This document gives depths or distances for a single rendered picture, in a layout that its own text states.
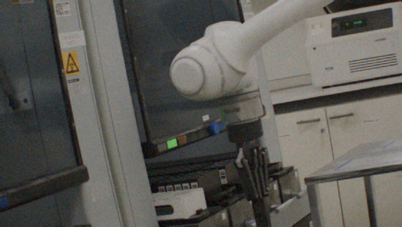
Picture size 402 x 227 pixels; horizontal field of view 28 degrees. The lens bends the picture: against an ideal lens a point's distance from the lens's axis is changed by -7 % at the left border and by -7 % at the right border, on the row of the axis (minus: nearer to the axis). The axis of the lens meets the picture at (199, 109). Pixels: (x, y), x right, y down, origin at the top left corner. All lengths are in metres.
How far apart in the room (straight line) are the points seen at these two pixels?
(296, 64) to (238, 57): 3.29
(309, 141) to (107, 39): 2.55
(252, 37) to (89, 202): 0.45
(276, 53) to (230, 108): 3.17
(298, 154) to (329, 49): 0.55
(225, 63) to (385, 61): 2.51
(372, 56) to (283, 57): 0.97
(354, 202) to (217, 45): 2.70
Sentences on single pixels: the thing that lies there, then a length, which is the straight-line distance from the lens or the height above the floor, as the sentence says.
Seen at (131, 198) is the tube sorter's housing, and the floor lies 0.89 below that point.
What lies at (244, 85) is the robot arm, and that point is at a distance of 1.77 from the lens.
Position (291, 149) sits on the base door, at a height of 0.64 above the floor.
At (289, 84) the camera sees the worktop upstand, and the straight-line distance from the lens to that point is 4.92.
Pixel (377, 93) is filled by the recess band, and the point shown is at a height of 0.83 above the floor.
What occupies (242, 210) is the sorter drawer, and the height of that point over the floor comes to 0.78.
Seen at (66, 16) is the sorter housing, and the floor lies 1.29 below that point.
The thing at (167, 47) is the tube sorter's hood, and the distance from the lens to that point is 1.99.
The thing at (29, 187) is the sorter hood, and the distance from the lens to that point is 1.50.
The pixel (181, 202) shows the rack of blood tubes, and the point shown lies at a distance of 1.88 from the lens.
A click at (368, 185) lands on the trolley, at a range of 2.49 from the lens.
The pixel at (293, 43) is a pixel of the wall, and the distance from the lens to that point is 4.90.
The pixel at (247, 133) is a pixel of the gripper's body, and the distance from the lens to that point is 1.79.
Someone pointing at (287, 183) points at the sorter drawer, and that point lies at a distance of 2.30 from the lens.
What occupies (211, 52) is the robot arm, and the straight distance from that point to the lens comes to 1.62.
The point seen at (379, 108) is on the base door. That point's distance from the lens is 4.12.
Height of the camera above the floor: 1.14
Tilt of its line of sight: 3 degrees down
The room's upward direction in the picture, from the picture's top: 11 degrees counter-clockwise
